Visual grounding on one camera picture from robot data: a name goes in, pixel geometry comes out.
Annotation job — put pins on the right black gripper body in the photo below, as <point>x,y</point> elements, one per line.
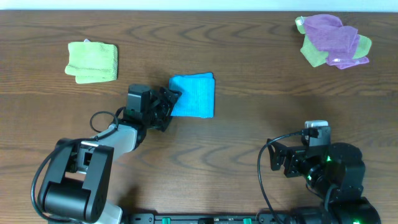
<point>296,165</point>

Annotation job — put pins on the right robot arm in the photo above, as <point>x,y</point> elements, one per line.
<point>335,173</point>

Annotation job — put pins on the folded green cloth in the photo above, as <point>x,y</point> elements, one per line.
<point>92,62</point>

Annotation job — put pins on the purple crumpled cloth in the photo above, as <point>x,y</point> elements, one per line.
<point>332,37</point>

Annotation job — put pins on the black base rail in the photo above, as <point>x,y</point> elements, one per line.
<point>231,218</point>

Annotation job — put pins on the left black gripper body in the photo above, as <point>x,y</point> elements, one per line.
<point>166,107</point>

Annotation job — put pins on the green crumpled cloth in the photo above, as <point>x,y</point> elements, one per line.
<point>314,54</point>

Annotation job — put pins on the blue microfiber cloth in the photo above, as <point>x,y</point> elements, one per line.
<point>198,95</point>

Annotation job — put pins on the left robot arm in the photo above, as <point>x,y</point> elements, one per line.
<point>71,184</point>

